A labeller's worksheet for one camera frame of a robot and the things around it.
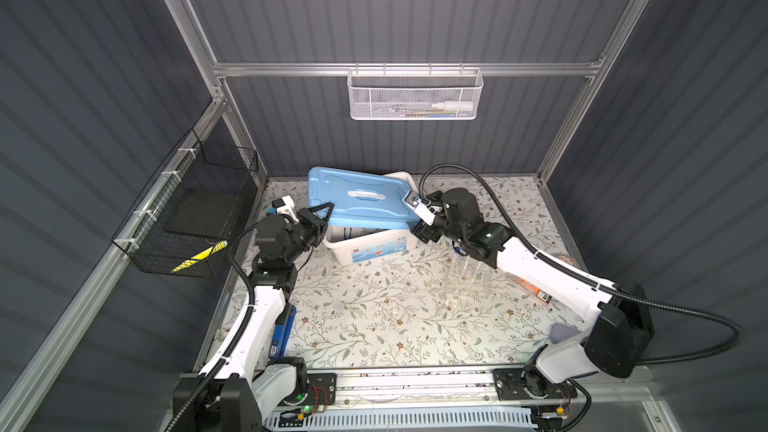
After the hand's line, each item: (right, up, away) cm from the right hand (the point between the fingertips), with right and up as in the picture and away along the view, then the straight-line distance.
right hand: (423, 208), depth 80 cm
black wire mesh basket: (-58, -3, -8) cm, 59 cm away
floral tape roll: (+49, -17, +16) cm, 54 cm away
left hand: (-23, +1, -5) cm, 24 cm away
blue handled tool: (-38, -32, +1) cm, 50 cm away
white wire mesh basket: (+2, +48, +44) cm, 65 cm away
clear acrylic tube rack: (+15, -21, +13) cm, 29 cm away
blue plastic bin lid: (-17, +2, +3) cm, 18 cm away
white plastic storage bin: (-17, -11, +7) cm, 22 cm away
